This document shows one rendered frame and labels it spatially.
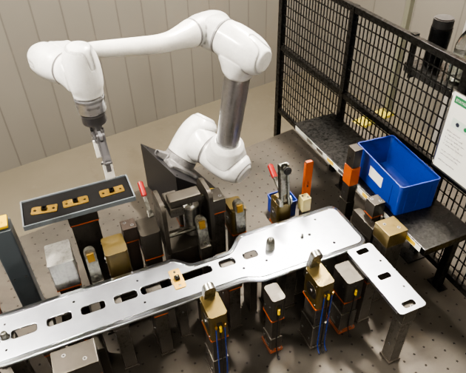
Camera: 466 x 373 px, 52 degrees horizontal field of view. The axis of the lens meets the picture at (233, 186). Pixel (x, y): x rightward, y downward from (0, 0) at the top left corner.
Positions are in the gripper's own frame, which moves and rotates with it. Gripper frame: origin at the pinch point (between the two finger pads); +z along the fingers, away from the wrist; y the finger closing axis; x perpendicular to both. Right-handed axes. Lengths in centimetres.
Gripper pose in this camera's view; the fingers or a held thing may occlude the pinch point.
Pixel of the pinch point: (105, 164)
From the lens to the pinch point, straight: 163.8
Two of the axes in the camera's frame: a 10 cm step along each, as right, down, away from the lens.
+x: 9.1, -2.8, 3.2
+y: 4.2, 5.6, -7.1
